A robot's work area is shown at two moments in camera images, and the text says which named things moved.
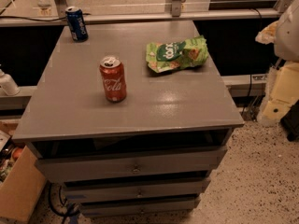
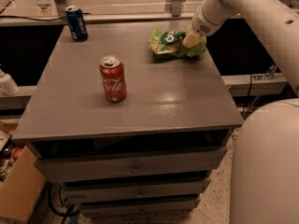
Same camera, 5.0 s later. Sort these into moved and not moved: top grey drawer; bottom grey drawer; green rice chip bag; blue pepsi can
Moved: green rice chip bag
Not moved: blue pepsi can; top grey drawer; bottom grey drawer
